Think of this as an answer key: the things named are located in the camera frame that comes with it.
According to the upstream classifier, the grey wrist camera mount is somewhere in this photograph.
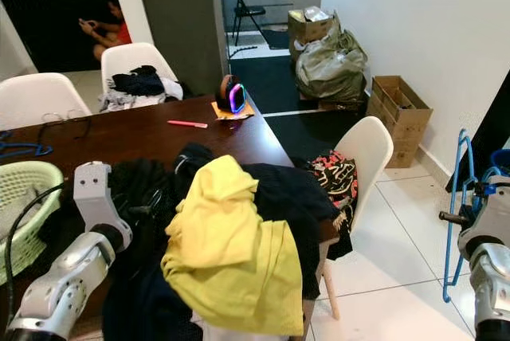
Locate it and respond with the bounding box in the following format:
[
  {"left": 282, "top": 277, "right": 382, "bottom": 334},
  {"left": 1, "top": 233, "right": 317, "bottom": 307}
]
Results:
[
  {"left": 73, "top": 161, "right": 124, "bottom": 230},
  {"left": 457, "top": 175, "right": 510, "bottom": 256}
]

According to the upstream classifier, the grey-green plastic bag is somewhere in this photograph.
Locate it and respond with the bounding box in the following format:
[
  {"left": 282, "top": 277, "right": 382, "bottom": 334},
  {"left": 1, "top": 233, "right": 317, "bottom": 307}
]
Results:
[{"left": 295, "top": 29, "right": 369, "bottom": 103}]

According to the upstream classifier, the stuffed brown cardboard box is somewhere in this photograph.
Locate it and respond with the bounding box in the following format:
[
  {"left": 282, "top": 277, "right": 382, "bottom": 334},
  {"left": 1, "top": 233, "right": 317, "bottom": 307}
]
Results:
[{"left": 288, "top": 6, "right": 340, "bottom": 59}]

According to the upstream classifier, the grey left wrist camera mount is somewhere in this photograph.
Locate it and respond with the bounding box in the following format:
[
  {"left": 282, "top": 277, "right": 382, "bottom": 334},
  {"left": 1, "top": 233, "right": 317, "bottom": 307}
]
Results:
[{"left": 73, "top": 161, "right": 124, "bottom": 230}]

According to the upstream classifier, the white plastic chair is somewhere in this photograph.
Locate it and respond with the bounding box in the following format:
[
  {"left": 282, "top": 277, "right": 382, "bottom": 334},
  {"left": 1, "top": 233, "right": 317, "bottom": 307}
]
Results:
[
  {"left": 0, "top": 73, "right": 92, "bottom": 131},
  {"left": 101, "top": 42, "right": 178, "bottom": 103},
  {"left": 319, "top": 116, "right": 394, "bottom": 320}
]

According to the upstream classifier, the black headset with purple light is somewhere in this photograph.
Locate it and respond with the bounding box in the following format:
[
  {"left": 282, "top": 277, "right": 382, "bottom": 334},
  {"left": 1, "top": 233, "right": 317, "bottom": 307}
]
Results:
[{"left": 217, "top": 75, "right": 247, "bottom": 116}]

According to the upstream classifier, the pink pen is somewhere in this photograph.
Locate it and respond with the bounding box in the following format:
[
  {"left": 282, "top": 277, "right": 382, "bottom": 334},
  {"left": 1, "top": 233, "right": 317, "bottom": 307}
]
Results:
[{"left": 167, "top": 120, "right": 209, "bottom": 130}]

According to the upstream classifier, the pile of mixed clothes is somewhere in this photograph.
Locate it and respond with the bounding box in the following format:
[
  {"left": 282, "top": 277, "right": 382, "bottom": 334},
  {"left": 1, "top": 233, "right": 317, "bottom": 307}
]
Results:
[{"left": 100, "top": 65, "right": 186, "bottom": 111}]

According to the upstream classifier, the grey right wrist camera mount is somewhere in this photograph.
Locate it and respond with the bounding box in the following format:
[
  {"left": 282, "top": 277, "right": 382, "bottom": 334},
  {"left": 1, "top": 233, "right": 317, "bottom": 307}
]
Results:
[{"left": 457, "top": 175, "right": 510, "bottom": 256}]

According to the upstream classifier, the light green plastic basket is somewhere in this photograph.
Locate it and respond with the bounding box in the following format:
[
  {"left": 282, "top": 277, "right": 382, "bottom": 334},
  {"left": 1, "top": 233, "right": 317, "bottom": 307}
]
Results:
[{"left": 0, "top": 161, "right": 66, "bottom": 282}]

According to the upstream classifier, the person in red shirt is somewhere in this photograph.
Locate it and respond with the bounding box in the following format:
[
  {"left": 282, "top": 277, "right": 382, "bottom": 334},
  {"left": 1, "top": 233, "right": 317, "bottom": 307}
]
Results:
[{"left": 78, "top": 2, "right": 133, "bottom": 61}]

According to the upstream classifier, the orange paper sheet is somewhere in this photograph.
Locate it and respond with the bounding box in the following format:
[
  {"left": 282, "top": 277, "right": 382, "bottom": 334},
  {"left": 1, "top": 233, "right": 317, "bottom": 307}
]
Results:
[{"left": 211, "top": 100, "right": 253, "bottom": 121}]

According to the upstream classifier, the yellow garment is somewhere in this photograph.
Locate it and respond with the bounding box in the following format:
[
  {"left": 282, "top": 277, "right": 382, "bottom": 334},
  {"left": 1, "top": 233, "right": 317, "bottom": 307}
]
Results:
[{"left": 161, "top": 155, "right": 305, "bottom": 336}]

